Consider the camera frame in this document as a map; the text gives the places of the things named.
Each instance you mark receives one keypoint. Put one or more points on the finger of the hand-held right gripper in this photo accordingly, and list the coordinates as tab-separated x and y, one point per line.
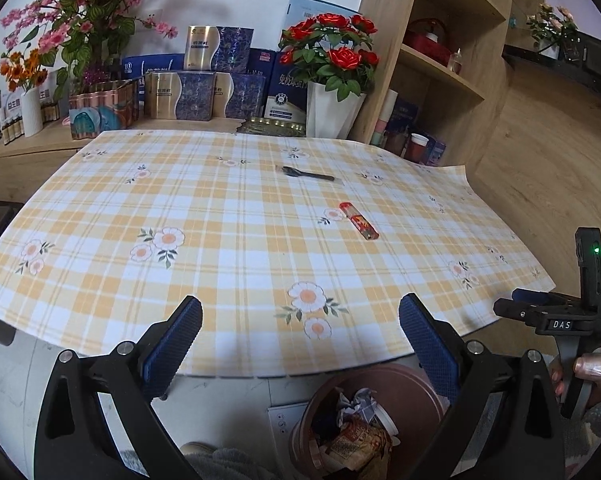
533	297
518	309

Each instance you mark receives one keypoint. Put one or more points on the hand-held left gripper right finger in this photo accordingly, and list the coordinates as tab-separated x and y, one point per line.
430	350

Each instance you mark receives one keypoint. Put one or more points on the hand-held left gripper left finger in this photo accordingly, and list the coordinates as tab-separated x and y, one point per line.
173	345

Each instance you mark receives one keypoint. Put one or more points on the brown plastic bin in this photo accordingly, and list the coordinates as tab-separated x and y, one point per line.
410	385

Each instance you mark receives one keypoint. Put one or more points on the white paper bowl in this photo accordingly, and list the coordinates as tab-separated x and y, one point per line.
386	422

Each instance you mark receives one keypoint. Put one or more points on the white grey packet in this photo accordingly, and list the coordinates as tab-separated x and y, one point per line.
358	402

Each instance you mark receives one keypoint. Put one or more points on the orange printed snack bag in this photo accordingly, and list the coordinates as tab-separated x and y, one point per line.
360	442

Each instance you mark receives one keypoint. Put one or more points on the person's right hand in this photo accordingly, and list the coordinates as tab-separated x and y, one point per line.
598	367

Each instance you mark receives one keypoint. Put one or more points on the yellow plaid floral tablecloth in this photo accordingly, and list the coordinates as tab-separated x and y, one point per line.
230	260

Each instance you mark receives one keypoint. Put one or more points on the person's left leg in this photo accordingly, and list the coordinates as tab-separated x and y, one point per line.
230	462

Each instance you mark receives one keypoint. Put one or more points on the white floor socket plate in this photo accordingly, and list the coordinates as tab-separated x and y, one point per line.
283	425

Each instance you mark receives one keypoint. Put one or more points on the red stick sachet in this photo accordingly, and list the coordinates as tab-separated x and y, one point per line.
359	221

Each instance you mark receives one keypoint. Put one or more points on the purple box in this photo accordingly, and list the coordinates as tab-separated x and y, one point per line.
436	152

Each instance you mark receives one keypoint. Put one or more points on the red paper cup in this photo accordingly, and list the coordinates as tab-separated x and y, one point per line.
416	149

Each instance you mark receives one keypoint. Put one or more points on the dark counter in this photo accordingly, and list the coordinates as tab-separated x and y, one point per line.
570	67

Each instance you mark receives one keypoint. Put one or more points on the black plastic wrapped spoon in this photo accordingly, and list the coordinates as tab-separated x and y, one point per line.
305	174

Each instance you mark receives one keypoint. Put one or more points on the dark blue upright box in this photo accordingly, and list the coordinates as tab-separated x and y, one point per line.
405	115

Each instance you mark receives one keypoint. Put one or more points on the stack of pastel paper cups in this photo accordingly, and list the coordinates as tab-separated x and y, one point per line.
383	120

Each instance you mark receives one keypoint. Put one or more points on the decorative printed tin box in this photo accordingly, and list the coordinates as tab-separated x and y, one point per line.
103	115

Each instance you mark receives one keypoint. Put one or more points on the wooden sideboard cabinet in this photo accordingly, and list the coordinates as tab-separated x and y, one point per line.
35	147

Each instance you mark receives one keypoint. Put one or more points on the gold foil blister tray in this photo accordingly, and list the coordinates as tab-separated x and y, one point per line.
273	126

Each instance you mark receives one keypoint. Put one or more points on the small glass bottle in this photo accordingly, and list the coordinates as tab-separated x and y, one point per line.
455	62

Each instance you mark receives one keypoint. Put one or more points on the gold and blue gift box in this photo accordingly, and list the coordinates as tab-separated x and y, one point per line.
240	95
220	50
180	97

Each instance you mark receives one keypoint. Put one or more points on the white faceted flower pot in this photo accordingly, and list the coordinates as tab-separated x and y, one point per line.
333	112

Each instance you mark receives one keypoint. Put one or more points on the potted pink flowers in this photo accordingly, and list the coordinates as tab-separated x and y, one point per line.
550	25

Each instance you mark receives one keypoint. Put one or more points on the row of small brown bottles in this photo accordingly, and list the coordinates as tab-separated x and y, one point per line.
48	112
10	130

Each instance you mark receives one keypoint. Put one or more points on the blue and white box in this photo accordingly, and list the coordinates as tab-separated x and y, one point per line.
285	102

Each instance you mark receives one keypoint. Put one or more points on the white ribbed vase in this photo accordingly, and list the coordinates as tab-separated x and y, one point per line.
31	115

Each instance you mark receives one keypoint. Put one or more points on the purple artificial flowers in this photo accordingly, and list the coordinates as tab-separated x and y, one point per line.
98	77

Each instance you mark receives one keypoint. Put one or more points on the wide blue carton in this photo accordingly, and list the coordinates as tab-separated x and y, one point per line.
155	66

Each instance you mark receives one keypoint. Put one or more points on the small white printed box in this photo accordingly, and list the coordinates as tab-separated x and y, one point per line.
47	95
13	103

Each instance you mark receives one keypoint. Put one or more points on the dark blue box red label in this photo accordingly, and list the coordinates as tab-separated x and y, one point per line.
263	62

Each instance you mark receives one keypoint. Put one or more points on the wooden shelf unit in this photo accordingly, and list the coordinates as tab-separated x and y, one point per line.
380	35

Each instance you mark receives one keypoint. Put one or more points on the orange artificial flowers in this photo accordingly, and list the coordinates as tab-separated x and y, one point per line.
23	72

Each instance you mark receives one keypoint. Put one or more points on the red artificial rose bouquet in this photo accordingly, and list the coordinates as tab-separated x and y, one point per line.
330	55

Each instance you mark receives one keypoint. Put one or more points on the pink artificial blossom bouquet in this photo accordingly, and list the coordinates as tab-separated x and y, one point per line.
80	15

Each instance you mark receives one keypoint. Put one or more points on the pale blue white box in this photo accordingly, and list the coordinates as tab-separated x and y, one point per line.
305	10

